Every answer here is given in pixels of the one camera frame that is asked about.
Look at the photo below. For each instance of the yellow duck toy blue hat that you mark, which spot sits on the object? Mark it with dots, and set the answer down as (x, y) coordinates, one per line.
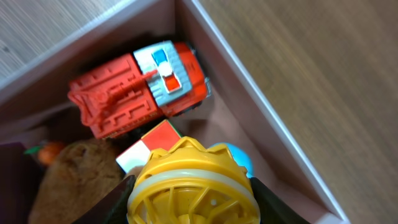
(241, 158)

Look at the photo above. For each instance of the white box pink interior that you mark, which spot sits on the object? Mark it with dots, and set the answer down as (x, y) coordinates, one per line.
(240, 113)

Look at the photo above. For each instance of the yellow round toy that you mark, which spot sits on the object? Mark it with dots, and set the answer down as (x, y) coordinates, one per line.
(192, 184)

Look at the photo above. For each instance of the brown toy with orange top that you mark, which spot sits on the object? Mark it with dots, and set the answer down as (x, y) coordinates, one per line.
(82, 174)

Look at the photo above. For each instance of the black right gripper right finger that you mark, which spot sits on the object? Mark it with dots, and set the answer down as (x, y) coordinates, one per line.
(273, 210)

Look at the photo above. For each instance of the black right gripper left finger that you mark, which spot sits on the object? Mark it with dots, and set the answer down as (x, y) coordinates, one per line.
(112, 209)

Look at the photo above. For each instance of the red toy fire truck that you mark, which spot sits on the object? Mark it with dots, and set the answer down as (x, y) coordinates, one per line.
(160, 80)

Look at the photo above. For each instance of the colourful puzzle cube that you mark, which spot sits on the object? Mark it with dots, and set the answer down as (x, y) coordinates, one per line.
(164, 136)

